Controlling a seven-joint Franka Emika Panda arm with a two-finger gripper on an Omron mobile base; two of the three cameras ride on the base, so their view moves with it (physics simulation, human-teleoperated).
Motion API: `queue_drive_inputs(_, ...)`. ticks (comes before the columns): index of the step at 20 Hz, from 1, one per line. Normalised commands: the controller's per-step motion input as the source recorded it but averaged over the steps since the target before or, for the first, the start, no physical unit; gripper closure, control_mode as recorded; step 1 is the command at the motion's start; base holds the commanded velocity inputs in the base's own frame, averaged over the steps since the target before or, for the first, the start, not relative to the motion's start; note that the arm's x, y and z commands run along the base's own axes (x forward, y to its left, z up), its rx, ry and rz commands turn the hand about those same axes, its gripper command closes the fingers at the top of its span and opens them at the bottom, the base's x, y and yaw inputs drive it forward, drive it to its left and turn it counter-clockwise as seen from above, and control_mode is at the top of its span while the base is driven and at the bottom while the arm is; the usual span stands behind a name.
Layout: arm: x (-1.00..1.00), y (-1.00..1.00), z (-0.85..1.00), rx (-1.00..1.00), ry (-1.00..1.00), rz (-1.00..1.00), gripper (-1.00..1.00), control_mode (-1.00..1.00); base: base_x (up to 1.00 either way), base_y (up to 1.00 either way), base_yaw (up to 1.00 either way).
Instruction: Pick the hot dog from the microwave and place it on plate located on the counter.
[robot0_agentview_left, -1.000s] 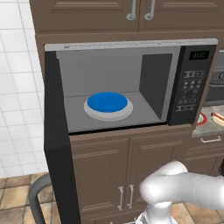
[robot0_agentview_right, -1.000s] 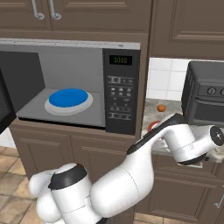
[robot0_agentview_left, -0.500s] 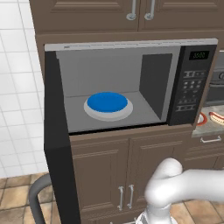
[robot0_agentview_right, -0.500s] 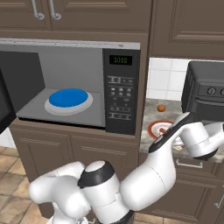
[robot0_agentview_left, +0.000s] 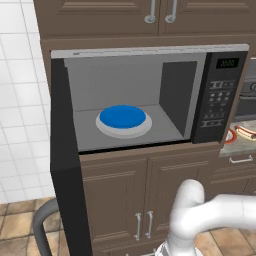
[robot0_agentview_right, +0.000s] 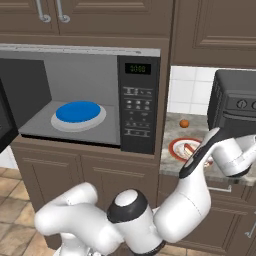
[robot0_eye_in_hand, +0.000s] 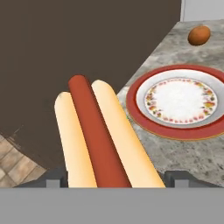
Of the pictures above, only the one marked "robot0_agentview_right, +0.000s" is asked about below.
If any brown drawer front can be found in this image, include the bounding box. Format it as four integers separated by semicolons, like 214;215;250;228
157;174;256;202

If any brown wall cupboard door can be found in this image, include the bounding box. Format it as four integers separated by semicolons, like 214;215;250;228
171;0;256;70
53;0;175;39
0;0;61;36

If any blue plate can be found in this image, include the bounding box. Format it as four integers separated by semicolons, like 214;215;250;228
55;100;102;124

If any black microwave door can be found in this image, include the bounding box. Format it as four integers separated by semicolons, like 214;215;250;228
0;78;20;154

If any red-rimmed white plate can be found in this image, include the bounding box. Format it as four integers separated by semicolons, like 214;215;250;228
168;137;214;168

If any black and grey microwave oven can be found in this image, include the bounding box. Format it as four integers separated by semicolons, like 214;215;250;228
0;43;162;156

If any white microwave turntable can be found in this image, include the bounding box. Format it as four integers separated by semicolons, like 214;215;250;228
50;103;108;133

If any silver drawer handle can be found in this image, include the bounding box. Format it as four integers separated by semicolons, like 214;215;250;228
207;185;233;194

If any pink and white cake slice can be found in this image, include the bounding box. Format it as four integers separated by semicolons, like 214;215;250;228
175;141;202;158

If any brown base cupboard door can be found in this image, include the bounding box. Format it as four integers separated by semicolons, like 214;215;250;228
11;146;85;250
156;191;256;256
79;154;161;213

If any silver cupboard handle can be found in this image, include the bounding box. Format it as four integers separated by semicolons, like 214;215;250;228
54;0;71;24
244;219;256;240
34;0;52;24

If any black toaster oven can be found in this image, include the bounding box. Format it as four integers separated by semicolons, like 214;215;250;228
206;68;256;142

